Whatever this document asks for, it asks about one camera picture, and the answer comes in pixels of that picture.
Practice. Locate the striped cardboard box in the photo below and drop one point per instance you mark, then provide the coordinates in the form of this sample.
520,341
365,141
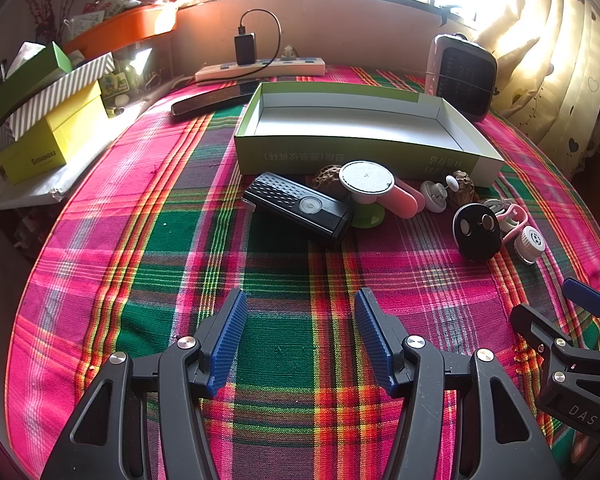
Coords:
60,92

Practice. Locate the cream heart-print curtain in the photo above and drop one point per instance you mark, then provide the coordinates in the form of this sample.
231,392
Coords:
555,60

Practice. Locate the white joystick knob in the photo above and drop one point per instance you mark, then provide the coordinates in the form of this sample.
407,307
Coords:
434,195

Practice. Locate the small white plug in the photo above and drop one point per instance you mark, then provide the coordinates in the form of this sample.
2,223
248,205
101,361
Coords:
288,52

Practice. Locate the black charger adapter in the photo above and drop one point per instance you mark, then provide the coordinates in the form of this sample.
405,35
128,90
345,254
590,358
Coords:
245,49

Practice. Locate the white disc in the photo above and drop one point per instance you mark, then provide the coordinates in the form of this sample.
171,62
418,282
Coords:
366,177

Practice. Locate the white power strip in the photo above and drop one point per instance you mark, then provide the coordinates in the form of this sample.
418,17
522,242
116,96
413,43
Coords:
300,66

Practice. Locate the white round cap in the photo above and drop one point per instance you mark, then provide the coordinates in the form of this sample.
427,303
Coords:
530,240

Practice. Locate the green cardboard box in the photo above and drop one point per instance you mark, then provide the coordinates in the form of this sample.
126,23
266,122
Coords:
330,152

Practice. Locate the black rectangular device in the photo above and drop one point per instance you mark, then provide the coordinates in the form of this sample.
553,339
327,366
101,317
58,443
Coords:
290,205

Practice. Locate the green tissue box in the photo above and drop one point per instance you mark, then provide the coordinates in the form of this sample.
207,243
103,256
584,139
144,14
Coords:
10,100

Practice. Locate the glass tank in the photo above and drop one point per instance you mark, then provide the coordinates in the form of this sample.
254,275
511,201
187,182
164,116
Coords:
140,75

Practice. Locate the orange plastic tray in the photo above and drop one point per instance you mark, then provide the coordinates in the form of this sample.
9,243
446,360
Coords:
130,25

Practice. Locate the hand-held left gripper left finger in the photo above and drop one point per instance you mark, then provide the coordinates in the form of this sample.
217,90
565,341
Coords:
227,345

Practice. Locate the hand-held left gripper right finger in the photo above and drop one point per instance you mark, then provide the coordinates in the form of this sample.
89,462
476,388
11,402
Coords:
375,340

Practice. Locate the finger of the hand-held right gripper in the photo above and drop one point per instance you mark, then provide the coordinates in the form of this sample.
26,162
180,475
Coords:
535,325
585,297

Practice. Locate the black round device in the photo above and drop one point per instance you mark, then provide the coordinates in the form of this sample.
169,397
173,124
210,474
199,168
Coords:
472,240

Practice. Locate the pink clip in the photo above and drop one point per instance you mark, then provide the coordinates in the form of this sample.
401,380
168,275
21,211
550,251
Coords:
405,205
506,230

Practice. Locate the white paper sheet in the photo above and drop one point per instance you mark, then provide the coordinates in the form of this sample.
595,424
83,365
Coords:
30,192

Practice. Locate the yellow cardboard box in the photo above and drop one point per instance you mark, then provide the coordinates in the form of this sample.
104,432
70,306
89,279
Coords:
55,140

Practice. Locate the small desk heater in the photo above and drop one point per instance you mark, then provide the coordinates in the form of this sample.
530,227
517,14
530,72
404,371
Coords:
467,80

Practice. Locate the brown walnut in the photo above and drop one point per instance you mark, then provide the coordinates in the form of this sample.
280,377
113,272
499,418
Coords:
326,177
464,182

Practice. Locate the dried branches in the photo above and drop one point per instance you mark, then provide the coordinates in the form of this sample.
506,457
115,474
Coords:
45,5

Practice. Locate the black smartphone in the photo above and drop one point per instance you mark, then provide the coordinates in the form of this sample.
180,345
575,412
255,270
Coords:
205,101

